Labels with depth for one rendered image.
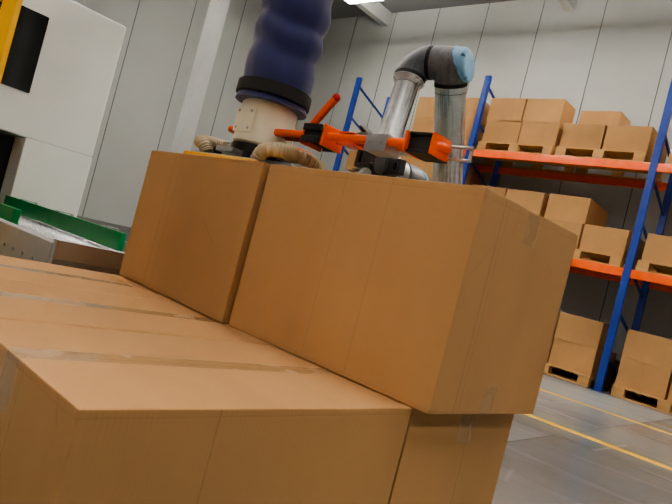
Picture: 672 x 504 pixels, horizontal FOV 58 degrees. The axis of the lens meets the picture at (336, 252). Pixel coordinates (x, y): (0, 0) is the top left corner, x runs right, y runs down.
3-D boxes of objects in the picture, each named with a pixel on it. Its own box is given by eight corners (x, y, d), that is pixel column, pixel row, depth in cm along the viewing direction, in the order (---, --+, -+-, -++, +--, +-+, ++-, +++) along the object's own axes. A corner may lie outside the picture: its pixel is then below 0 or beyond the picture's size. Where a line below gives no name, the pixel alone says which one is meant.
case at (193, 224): (118, 274, 188) (151, 149, 188) (224, 292, 216) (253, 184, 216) (221, 323, 145) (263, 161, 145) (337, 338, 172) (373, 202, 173)
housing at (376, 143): (361, 149, 151) (366, 131, 151) (377, 157, 156) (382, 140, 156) (383, 151, 146) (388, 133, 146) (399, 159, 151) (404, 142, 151)
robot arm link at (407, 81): (399, 37, 214) (338, 211, 200) (432, 38, 208) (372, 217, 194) (409, 57, 224) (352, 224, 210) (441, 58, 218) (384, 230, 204)
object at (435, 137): (400, 150, 141) (406, 129, 141) (417, 159, 147) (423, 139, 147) (430, 153, 136) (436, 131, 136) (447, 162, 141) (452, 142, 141)
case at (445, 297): (227, 325, 144) (270, 163, 145) (340, 339, 173) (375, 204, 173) (428, 415, 102) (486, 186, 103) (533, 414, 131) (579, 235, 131)
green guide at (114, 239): (2, 207, 383) (5, 194, 383) (19, 211, 391) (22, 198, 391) (116, 250, 273) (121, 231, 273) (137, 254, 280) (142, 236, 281)
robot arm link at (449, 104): (433, 233, 249) (438, 41, 215) (474, 240, 240) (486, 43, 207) (418, 247, 237) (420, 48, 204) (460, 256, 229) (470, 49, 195)
